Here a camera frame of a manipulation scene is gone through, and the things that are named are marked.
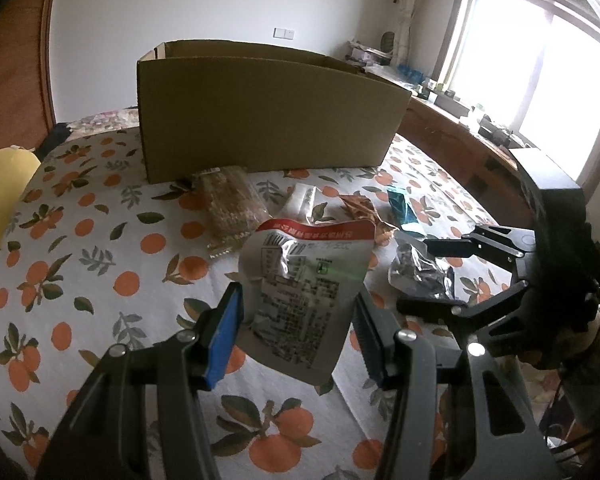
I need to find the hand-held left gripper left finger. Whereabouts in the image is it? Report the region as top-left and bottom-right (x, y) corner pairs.
(32, 282), (246, 480)

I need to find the brown cardboard box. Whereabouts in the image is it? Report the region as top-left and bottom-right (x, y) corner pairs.
(136, 39), (412, 184)

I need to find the clear packet of brown snacks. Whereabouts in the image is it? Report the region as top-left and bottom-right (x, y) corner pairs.
(200, 166), (266, 261)

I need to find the pile of pink boxes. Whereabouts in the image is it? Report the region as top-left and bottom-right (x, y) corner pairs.
(347, 40), (393, 66)

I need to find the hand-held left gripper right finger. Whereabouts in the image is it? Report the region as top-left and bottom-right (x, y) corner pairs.
(351, 291), (561, 480)

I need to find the small teal packet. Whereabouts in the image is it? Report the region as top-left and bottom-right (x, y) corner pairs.
(386, 186), (421, 233)

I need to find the person's right forearm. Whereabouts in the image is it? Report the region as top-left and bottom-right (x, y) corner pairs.
(560, 305), (600, 426)

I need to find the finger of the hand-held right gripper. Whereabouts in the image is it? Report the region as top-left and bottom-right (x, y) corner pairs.
(422, 225), (536, 261)
(396, 280), (531, 341)

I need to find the wooden framed window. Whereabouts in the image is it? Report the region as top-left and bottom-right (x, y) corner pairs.
(437, 0), (600, 191)

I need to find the dark navy cloth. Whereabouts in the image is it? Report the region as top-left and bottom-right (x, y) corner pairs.
(35, 122), (73, 156)

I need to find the yellow plush toy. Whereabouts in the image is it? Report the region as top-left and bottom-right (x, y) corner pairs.
(0, 146), (41, 311)

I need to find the brown wooden cabinet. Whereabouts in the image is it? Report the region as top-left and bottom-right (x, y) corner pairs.
(395, 95), (546, 226)

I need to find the brown wooden wardrobe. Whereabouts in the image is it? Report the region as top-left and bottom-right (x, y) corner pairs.
(0, 0), (63, 161)

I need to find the grey silver packet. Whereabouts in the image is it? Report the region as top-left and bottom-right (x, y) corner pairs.
(387, 240), (456, 301)

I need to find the tied pale curtain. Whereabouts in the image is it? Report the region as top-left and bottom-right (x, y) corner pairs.
(390, 0), (426, 66)

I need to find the white packet with red edge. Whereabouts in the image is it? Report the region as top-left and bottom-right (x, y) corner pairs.
(237, 217), (378, 386)

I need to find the pink floral blanket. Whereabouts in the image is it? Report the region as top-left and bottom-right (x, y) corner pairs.
(65, 107), (141, 133)

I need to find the small white packet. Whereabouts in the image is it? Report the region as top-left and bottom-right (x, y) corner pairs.
(282, 183), (318, 223)

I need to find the orange snack packet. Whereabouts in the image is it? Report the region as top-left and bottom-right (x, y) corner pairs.
(340, 194), (398, 247)

